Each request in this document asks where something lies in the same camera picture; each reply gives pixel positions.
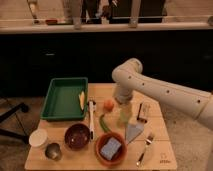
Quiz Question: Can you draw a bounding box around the orange apple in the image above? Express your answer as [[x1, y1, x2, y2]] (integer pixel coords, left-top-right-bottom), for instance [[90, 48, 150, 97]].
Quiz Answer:
[[103, 100, 114, 111]]

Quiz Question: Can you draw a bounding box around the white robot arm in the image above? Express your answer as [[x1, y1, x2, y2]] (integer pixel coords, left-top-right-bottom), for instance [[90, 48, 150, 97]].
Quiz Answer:
[[112, 58, 213, 130]]

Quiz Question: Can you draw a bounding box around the black office chair base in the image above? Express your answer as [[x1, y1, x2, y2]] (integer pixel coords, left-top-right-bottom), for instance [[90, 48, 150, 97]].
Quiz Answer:
[[0, 103, 29, 144]]

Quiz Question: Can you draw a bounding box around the dark purple bowl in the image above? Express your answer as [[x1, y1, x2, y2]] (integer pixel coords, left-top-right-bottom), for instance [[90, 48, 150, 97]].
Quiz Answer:
[[64, 123, 90, 150]]

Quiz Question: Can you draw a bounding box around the green plastic tray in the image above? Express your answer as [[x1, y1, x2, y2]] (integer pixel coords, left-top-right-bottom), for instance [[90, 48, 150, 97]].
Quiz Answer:
[[41, 77, 88, 121]]

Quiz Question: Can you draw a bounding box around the yellow banana piece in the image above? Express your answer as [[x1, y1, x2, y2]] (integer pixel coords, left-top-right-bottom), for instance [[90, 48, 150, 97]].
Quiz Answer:
[[79, 91, 85, 110]]

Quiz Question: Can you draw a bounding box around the green chili pepper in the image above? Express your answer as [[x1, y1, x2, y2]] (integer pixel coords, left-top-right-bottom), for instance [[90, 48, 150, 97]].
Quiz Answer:
[[99, 114, 111, 132]]

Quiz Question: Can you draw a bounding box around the small metal cup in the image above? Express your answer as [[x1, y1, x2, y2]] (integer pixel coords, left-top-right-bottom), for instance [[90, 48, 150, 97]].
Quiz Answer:
[[45, 143, 62, 161]]

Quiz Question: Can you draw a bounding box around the grey metal spatula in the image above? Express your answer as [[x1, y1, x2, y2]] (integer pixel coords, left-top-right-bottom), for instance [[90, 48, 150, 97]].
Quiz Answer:
[[125, 123, 144, 144]]

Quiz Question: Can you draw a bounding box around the white plastic cup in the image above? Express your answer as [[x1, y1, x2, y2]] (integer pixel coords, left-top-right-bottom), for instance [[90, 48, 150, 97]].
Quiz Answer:
[[29, 129, 48, 148]]

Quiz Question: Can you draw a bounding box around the dark brown block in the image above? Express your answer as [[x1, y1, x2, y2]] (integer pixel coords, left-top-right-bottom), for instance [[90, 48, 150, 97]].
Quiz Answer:
[[137, 102, 150, 123]]

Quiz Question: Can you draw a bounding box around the silver fork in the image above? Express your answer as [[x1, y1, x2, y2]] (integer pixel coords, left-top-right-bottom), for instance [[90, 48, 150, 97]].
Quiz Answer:
[[136, 133, 155, 167]]

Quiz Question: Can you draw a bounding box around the orange terracotta bowl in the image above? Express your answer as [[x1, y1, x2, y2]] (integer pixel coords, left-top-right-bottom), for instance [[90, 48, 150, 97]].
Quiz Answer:
[[95, 132, 127, 167]]

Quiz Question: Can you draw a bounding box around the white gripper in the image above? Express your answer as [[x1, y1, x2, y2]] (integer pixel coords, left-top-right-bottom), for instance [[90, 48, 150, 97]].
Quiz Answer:
[[117, 102, 132, 127]]

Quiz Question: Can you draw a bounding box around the white handled knife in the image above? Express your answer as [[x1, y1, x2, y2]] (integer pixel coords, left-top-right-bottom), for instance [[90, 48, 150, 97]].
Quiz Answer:
[[88, 100, 96, 140]]

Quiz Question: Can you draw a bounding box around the blue sponge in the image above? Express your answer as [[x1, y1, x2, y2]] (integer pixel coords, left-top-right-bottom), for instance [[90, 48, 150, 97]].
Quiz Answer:
[[100, 137, 121, 160]]

